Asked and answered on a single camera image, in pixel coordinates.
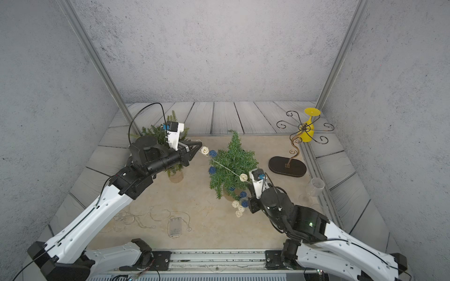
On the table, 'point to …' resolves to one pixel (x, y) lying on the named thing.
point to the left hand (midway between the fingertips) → (204, 145)
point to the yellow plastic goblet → (307, 130)
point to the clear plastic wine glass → (314, 187)
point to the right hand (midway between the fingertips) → (250, 186)
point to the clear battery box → (175, 227)
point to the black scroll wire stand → (296, 167)
